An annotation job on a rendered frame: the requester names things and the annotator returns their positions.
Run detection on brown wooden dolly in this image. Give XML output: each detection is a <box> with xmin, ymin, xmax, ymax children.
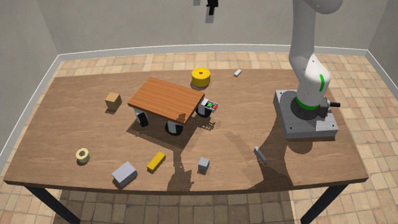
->
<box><xmin>127</xmin><ymin>77</ymin><xmax>218</xmax><ymax>136</ymax></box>

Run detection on yellow rectangular block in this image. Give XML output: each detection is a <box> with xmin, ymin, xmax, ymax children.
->
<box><xmin>147</xmin><ymin>152</ymin><xmax>166</xmax><ymax>172</ymax></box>

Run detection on beige roll of masking tape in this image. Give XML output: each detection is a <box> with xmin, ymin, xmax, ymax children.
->
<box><xmin>76</xmin><ymin>148</ymin><xmax>90</xmax><ymax>163</ymax></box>

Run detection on yellow cylinder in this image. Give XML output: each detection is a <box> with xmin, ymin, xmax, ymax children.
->
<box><xmin>192</xmin><ymin>68</ymin><xmax>210</xmax><ymax>87</ymax></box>

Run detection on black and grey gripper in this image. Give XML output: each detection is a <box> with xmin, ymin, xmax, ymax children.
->
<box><xmin>193</xmin><ymin>0</ymin><xmax>218</xmax><ymax>24</ymax></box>

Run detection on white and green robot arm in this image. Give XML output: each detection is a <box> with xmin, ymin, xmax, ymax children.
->
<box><xmin>289</xmin><ymin>0</ymin><xmax>343</xmax><ymax>120</ymax></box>

